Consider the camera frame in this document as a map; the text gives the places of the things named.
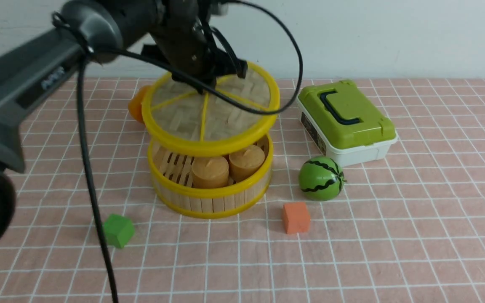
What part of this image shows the green and white storage box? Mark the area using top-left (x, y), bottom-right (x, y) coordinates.
top-left (296, 80), bottom-right (398, 167)

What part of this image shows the green toy watermelon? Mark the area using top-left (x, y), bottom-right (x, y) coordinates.
top-left (298, 157), bottom-right (347, 202)

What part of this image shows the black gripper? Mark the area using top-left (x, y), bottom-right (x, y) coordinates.
top-left (141, 0), bottom-right (248, 85)

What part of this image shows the pink checkered tablecloth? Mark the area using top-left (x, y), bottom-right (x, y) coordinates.
top-left (0, 77), bottom-right (485, 303)

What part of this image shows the right tan bun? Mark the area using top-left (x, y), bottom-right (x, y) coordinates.
top-left (228, 145), bottom-right (265, 183)

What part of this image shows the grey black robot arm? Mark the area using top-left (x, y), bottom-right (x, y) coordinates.
top-left (0, 0), bottom-right (248, 239)

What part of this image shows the green foam cube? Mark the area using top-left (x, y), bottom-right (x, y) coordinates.
top-left (103, 213), bottom-right (135, 249)

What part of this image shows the yellow steamer basket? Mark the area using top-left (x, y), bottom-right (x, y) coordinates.
top-left (147, 134), bottom-right (273, 219)

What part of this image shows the left tan bun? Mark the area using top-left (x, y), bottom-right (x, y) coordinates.
top-left (191, 157), bottom-right (229, 189)

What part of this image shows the orange toy fruit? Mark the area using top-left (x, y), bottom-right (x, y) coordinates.
top-left (128, 85), bottom-right (151, 123)

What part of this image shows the orange foam cube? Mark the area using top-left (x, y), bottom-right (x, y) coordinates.
top-left (282, 202), bottom-right (311, 234)

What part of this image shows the black cable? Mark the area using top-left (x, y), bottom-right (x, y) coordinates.
top-left (53, 0), bottom-right (303, 303)

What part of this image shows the yellow woven steamer lid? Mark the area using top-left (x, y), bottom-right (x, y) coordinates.
top-left (141, 63), bottom-right (280, 157)

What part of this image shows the tan bun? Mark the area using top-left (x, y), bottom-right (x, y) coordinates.
top-left (191, 157), bottom-right (229, 189)
top-left (228, 145), bottom-right (265, 183)

